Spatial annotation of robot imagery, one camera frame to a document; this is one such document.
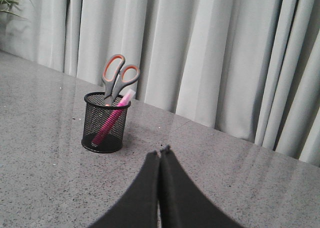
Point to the green potted plant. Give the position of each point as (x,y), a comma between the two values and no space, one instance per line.
(8,6)

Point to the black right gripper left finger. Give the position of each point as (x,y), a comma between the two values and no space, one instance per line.
(138,206)

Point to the pink highlighter pen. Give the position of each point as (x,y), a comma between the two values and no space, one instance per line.
(112,119)

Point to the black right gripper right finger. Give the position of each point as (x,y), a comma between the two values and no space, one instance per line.
(182,204)

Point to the grey pleated curtain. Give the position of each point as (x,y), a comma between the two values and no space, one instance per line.
(249,68)

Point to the black mesh pen cup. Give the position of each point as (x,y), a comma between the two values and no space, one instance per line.
(96,113)

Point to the grey orange handled scissors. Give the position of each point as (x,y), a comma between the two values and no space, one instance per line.
(117,82)

